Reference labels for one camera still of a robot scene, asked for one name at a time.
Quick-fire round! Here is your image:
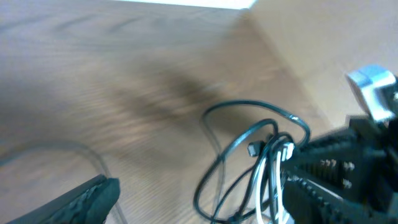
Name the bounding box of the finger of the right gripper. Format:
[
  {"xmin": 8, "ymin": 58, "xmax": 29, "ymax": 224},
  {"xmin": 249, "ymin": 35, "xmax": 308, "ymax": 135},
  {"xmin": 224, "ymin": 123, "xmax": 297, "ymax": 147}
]
[
  {"xmin": 282, "ymin": 127, "xmax": 385, "ymax": 202},
  {"xmin": 282, "ymin": 179, "xmax": 397, "ymax": 224}
]

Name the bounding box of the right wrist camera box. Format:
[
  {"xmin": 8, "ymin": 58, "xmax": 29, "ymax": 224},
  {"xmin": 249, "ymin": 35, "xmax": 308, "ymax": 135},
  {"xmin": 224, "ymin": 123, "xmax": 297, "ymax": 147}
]
[{"xmin": 346, "ymin": 65, "xmax": 397, "ymax": 123}]

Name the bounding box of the thin black cable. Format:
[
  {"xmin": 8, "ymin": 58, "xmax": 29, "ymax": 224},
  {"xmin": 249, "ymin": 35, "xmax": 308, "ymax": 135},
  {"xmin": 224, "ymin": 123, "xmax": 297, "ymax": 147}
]
[{"xmin": 0, "ymin": 140, "xmax": 128, "ymax": 224}]

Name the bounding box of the white USB cable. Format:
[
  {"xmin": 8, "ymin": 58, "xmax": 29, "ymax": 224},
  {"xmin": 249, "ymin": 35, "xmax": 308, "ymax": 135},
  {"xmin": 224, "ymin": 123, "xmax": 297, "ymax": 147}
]
[{"xmin": 254, "ymin": 141, "xmax": 295, "ymax": 224}]

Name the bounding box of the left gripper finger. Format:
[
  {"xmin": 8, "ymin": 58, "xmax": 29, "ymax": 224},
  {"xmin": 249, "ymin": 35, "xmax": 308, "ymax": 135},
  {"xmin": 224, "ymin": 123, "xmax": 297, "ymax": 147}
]
[{"xmin": 11, "ymin": 174, "xmax": 120, "ymax": 224}]

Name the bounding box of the thick black USB cable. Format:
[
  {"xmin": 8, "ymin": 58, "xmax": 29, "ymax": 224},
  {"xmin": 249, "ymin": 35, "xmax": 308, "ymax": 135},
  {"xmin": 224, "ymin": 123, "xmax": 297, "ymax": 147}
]
[{"xmin": 192, "ymin": 99, "xmax": 312, "ymax": 224}]

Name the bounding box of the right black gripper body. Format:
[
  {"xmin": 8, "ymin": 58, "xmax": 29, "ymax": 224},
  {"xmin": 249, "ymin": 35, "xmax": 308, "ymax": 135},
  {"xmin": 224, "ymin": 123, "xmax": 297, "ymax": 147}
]
[{"xmin": 348, "ymin": 77, "xmax": 398, "ymax": 215}]

